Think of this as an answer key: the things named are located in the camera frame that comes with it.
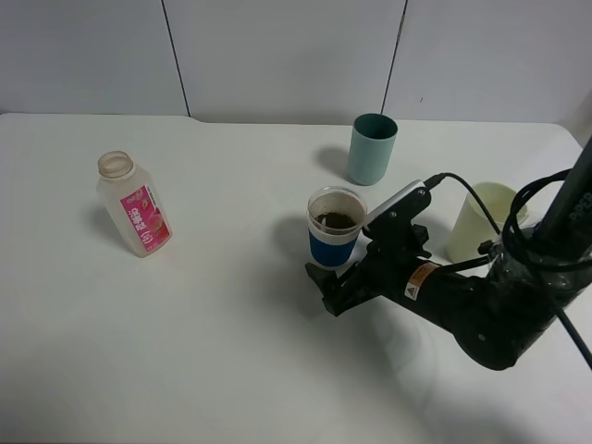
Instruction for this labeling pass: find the pink label drink bottle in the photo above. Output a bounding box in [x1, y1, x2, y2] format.
[96, 151, 172, 258]

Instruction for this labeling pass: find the teal plastic cup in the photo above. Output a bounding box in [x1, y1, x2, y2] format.
[347, 113, 398, 186]

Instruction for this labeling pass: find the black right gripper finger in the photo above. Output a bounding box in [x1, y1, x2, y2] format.
[305, 261, 384, 316]
[409, 224, 429, 254]

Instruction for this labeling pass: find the blue sleeve glass cup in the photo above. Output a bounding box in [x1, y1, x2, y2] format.
[306, 187, 367, 268]

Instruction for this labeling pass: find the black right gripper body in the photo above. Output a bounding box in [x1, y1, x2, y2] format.
[364, 212, 463, 303]

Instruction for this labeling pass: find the pale green plastic cup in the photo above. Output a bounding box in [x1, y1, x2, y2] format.
[446, 182, 516, 263]

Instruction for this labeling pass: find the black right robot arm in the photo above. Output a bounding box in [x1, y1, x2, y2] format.
[305, 148, 591, 371]

